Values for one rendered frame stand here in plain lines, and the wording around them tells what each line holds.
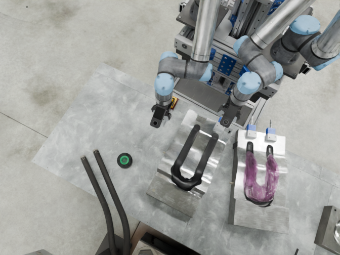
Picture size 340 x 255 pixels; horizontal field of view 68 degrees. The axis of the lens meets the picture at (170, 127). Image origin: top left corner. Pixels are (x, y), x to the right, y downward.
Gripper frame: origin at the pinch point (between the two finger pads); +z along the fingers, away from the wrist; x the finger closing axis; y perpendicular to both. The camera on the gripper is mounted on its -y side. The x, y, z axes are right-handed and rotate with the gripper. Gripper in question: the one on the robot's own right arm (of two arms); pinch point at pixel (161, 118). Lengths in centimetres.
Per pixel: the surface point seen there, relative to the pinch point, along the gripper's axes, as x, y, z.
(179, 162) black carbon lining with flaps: -18.2, -15.5, 3.3
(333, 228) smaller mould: -99, -9, 8
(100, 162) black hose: 18.4, -32.8, 10.1
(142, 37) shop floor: 74, 103, 95
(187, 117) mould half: -11.6, 9.2, 6.0
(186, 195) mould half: -28.7, -27.5, 8.9
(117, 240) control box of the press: 0, -73, 94
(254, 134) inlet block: -48, 17, 7
